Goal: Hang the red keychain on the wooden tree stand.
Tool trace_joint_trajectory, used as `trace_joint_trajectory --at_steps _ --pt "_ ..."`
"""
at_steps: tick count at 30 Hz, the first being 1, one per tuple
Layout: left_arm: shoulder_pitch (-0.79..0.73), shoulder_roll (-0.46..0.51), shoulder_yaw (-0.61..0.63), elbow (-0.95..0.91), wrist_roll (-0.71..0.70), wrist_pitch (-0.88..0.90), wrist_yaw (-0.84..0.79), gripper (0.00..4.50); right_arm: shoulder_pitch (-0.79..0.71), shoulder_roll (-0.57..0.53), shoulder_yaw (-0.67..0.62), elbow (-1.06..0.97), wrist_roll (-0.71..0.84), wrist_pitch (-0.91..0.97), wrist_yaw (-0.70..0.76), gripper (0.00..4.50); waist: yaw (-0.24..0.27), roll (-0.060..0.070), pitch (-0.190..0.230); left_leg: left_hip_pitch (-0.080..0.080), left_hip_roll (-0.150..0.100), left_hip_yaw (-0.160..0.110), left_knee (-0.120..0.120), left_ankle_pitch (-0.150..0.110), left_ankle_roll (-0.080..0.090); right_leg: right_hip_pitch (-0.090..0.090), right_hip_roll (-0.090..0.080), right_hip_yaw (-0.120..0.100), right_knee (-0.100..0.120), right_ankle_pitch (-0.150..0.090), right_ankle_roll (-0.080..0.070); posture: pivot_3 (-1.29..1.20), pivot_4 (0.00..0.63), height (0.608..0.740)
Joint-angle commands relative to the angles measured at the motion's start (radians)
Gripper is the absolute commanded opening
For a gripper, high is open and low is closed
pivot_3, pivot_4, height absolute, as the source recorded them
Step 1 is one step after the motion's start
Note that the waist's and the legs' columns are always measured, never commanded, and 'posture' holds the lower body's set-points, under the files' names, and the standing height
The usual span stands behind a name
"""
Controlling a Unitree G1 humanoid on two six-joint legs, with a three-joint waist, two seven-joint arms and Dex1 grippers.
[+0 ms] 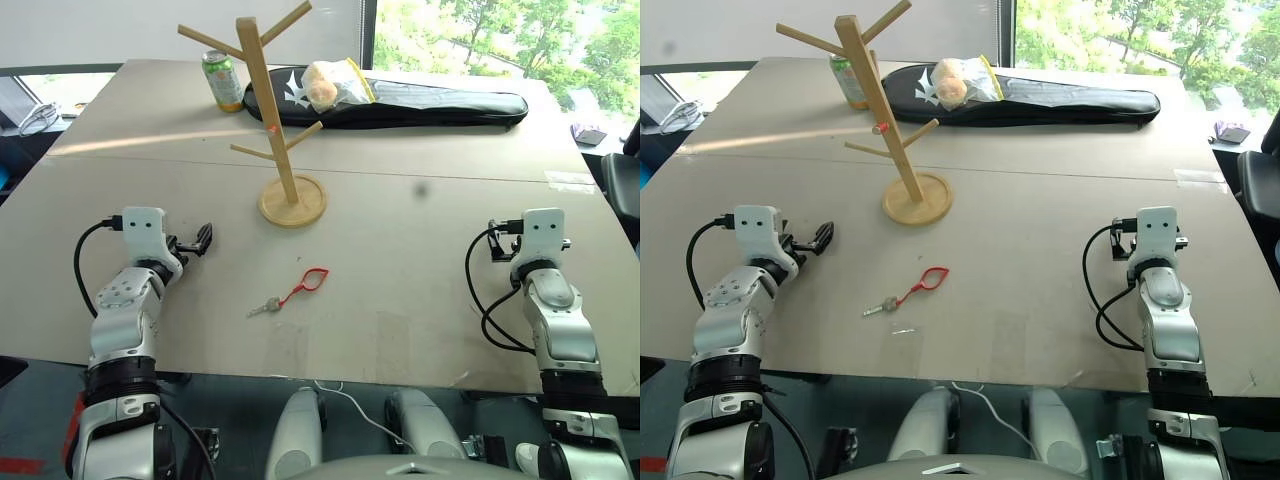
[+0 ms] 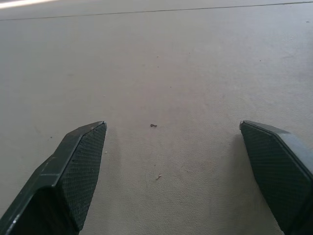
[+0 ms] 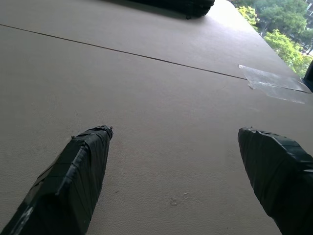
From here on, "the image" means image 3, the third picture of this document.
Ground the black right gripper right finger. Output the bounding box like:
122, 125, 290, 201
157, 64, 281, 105
237, 126, 313, 235

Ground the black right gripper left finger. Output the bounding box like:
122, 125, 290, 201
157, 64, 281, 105
0, 125, 114, 235

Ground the clear tape strip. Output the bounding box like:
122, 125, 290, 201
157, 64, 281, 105
238, 64, 312, 104

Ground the black case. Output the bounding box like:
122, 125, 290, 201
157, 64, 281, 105
102, 0, 215, 20

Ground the dark window frame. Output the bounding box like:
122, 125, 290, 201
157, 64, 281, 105
302, 59, 313, 93

